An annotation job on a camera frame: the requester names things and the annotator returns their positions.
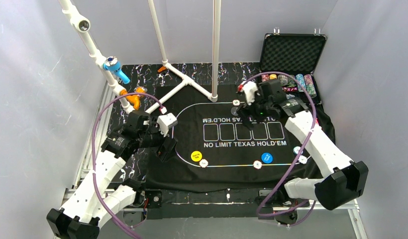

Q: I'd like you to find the clear dealer button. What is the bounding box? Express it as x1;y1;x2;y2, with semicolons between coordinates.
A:
231;106;239;116

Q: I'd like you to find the yellow big blind button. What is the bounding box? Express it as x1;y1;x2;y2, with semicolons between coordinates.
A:
191;150;203;162

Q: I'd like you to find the blue small blind button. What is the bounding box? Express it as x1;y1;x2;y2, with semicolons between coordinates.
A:
261;152;274;164

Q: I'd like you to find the white chip edge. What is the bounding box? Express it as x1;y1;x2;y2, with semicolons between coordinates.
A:
298;155;308;164

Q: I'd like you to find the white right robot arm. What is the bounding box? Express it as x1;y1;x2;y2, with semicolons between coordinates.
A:
237;79;369;210

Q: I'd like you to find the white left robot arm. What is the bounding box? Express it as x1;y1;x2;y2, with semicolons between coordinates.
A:
46;111;178;239

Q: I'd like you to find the red poker chip stack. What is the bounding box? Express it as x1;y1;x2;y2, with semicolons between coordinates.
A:
261;74;270;82

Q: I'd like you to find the grey poker chip stack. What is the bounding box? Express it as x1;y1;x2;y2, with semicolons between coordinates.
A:
278;74;289;87

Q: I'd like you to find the green poker chip stack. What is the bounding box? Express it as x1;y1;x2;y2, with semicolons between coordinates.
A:
287;75;297;87

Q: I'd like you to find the orange plastic faucet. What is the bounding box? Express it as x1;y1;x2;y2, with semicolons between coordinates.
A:
125;87;147;110

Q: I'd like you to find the light blue chip stack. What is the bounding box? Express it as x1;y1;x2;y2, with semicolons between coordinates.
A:
295;74;306;92

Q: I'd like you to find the pink poker chip stack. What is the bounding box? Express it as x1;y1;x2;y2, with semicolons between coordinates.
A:
304;74;317;98

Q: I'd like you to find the black poker table mat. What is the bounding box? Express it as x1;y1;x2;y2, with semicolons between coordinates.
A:
145;84;336;193

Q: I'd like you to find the blue plastic faucet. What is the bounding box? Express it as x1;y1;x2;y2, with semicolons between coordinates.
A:
102;56;130;84

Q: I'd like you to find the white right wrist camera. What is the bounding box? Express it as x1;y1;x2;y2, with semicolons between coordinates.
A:
241;81;258;105

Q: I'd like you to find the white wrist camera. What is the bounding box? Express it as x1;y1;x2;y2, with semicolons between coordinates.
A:
157;113;178;137
241;81;258;105

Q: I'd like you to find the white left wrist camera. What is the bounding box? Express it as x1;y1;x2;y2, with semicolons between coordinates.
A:
157;113;178;137

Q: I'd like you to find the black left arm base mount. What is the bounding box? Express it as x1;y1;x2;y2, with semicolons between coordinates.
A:
122;178;163;228

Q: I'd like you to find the white PVC pipe frame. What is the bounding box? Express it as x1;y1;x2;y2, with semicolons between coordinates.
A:
57;0;222;116

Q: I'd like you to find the aluminium frame rail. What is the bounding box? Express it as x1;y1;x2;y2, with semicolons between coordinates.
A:
54;82;368;239

